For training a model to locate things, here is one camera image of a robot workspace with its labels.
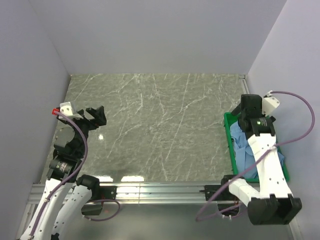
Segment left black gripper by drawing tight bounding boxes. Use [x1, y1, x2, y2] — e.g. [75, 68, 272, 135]
[57, 105, 106, 156]

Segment light blue long sleeve shirt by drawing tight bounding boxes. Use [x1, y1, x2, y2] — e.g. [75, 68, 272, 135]
[229, 120, 286, 180]

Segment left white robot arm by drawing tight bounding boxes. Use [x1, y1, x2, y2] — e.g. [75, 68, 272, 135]
[20, 102, 107, 240]

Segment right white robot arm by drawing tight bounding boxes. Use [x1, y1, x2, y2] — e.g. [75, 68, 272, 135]
[220, 94, 302, 225]

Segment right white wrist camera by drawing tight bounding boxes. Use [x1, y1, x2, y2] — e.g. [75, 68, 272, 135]
[262, 90, 280, 116]

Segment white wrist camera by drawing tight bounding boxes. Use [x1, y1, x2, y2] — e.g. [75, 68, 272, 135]
[262, 90, 280, 116]
[51, 101, 83, 119]

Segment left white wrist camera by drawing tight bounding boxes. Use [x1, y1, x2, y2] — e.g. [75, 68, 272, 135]
[51, 101, 83, 119]

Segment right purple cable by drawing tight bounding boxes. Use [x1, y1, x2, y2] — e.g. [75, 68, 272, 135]
[194, 90, 316, 223]

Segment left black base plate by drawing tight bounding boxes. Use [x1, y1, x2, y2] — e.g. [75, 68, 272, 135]
[98, 185, 117, 200]

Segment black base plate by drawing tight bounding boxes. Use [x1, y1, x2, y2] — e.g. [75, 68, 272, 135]
[199, 184, 226, 201]
[98, 185, 117, 200]

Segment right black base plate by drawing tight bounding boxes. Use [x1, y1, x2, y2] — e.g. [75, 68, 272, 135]
[199, 184, 226, 201]

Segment aluminium mounting rail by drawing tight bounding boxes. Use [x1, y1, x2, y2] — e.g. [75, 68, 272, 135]
[14, 181, 303, 240]

